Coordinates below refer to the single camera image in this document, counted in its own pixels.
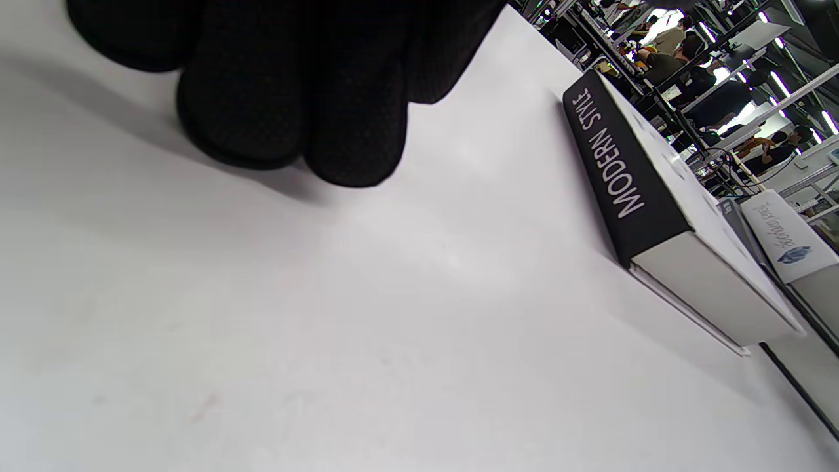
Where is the person's left hand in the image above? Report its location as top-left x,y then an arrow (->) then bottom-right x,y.
66,0 -> 509,189

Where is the white book with black letters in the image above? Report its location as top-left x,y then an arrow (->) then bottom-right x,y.
562,69 -> 806,358

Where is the photo cover book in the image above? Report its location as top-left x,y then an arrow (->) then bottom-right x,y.
741,190 -> 839,358

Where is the black hardcover book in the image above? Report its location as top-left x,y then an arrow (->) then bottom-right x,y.
718,197 -> 839,441

